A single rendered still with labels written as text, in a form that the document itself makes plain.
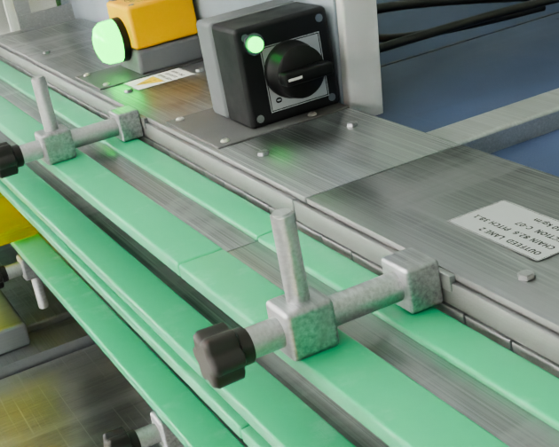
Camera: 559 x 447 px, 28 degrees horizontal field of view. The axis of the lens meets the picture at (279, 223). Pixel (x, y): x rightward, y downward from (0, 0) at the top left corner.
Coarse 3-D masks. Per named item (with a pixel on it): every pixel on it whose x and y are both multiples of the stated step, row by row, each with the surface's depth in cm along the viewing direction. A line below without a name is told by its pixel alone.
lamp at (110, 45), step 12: (108, 24) 111; (120, 24) 111; (96, 36) 111; (108, 36) 110; (120, 36) 110; (96, 48) 112; (108, 48) 110; (120, 48) 111; (108, 60) 112; (120, 60) 112
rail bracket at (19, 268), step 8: (16, 256) 127; (16, 264) 126; (24, 264) 126; (0, 272) 125; (8, 272) 125; (16, 272) 126; (24, 272) 126; (32, 272) 126; (0, 280) 125; (8, 280) 126; (32, 280) 127; (40, 280) 128; (40, 288) 128; (40, 296) 128; (40, 304) 128; (48, 304) 129
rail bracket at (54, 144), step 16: (32, 80) 92; (48, 96) 93; (48, 112) 93; (112, 112) 97; (128, 112) 96; (48, 128) 94; (64, 128) 94; (80, 128) 95; (96, 128) 96; (112, 128) 96; (128, 128) 96; (0, 144) 93; (32, 144) 94; (48, 144) 93; (64, 144) 94; (80, 144) 95; (0, 160) 92; (16, 160) 92; (32, 160) 94; (48, 160) 94; (64, 160) 94; (0, 176) 93
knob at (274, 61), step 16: (288, 48) 84; (304, 48) 84; (272, 64) 84; (288, 64) 84; (304, 64) 84; (320, 64) 84; (272, 80) 84; (288, 80) 82; (304, 80) 83; (320, 80) 85; (288, 96) 85; (304, 96) 85
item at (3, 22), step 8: (0, 0) 167; (8, 0) 152; (0, 8) 167; (8, 8) 152; (0, 16) 168; (8, 16) 152; (16, 16) 154; (0, 24) 168; (8, 24) 168; (16, 24) 153; (0, 32) 168; (8, 32) 168
